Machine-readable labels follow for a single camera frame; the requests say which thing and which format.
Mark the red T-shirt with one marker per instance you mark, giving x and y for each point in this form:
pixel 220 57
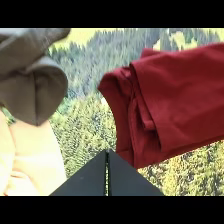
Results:
pixel 173 100

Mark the beige garment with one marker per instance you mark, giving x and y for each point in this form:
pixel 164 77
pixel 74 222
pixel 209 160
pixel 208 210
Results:
pixel 33 160

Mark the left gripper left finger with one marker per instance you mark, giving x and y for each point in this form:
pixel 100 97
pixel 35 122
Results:
pixel 88 180

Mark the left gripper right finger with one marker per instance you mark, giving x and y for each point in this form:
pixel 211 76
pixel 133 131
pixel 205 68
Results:
pixel 128 180

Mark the brown garment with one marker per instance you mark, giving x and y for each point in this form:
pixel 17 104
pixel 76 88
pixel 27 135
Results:
pixel 30 86

